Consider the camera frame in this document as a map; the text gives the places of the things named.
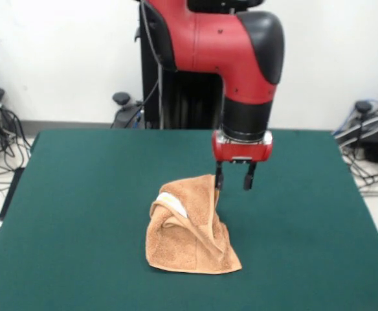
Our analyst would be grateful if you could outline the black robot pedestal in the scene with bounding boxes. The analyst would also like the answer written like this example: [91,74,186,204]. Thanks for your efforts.
[111,0,225,130]

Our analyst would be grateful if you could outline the dark green table cloth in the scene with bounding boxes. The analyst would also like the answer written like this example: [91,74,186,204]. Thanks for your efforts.
[0,129,378,311]

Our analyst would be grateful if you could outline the long black floor bar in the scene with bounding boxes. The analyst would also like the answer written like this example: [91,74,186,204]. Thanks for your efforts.
[0,168,25,221]

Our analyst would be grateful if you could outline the brown terry towel with label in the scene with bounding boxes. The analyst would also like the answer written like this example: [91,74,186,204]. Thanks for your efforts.
[146,174,243,275]

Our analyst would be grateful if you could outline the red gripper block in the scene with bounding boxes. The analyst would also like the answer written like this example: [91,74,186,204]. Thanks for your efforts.
[212,131,273,191]

